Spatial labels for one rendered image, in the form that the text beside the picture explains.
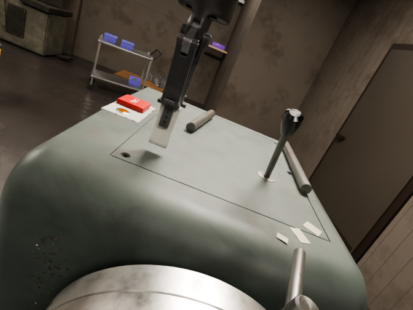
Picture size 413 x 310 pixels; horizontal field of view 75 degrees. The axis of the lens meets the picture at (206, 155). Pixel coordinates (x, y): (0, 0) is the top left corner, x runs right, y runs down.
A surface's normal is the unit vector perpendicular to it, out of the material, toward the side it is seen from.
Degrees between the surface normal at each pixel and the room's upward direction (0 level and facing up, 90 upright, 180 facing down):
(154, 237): 61
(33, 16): 90
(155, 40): 90
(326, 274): 29
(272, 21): 90
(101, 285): 40
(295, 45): 90
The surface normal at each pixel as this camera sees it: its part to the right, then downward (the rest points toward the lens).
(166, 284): 0.11, -0.92
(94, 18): 0.04, 0.41
